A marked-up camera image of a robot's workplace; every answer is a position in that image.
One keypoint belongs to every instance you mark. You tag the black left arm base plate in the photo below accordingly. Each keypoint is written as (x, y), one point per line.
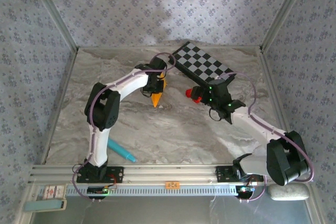
(115, 174)

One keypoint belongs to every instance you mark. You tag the pale teal flat case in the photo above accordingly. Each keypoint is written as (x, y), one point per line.
(44, 205)

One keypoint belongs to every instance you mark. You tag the aluminium table side rail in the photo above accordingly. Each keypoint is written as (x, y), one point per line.
(60, 103)
(277, 103)

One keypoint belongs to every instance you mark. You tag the red and white small box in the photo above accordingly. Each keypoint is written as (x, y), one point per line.
(54, 192)

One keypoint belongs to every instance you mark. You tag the grey speckled oval pad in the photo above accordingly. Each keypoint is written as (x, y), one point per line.
(288, 193)

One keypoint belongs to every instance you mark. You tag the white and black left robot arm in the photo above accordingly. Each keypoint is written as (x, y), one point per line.
(101, 150)

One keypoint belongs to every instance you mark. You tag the black and grey chessboard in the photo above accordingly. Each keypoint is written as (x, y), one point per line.
(199, 61)

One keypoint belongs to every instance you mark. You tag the aluminium frame post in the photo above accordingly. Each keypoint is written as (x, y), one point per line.
(284, 11)
(54, 11)

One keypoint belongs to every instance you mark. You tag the teal marker pen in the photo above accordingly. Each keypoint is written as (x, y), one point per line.
(122, 151)

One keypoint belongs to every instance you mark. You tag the orange paper sheet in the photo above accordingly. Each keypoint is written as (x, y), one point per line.
(156, 100)

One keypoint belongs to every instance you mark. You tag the red toy brick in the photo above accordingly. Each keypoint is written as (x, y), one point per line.
(188, 93)

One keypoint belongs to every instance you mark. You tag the small orange label tag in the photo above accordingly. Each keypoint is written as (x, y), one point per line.
(172, 184)

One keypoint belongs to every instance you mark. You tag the aluminium mounting rail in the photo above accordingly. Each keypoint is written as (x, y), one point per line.
(168, 172)

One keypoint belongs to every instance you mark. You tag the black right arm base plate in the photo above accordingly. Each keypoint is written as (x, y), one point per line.
(223, 173)

